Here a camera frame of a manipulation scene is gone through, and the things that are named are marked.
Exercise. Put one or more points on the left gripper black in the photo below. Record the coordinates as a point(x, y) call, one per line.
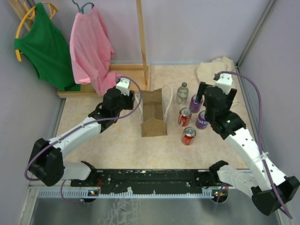
point(130, 100)

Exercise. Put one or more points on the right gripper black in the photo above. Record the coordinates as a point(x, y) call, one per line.
point(230, 97)

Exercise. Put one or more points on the purple soda can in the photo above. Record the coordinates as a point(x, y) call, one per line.
point(201, 122)
point(195, 106)

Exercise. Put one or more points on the green glass soda water bottle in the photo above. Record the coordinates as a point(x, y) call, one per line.
point(182, 94)

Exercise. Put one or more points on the red soda can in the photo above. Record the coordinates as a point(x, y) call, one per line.
point(184, 117)
point(188, 135)

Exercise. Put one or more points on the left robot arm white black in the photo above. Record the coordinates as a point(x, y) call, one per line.
point(47, 158)

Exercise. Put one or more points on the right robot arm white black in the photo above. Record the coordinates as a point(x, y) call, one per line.
point(268, 187)

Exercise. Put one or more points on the canvas burlap tote bag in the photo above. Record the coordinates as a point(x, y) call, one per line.
point(154, 111)

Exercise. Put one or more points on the wooden clothes rack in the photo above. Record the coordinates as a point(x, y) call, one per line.
point(140, 73)

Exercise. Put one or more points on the beige crumpled cloth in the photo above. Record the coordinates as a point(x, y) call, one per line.
point(207, 70)

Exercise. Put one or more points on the pink t-shirt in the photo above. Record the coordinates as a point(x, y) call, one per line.
point(91, 52)

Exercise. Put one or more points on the grey clothes hanger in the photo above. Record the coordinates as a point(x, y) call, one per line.
point(81, 8)

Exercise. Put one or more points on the green tank top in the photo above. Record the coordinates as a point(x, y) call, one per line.
point(46, 48)

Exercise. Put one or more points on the yellow clothes hanger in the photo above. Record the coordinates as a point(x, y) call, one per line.
point(31, 14)

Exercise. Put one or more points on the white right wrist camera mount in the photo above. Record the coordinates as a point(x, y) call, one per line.
point(224, 81)

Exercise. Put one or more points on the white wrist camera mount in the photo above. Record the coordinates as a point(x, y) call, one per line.
point(123, 85)
point(224, 81)

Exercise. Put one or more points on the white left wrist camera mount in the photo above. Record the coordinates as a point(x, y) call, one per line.
point(123, 85)

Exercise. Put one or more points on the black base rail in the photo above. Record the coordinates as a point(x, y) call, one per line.
point(147, 184)

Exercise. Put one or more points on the aluminium frame rail right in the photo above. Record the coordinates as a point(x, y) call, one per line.
point(271, 61)

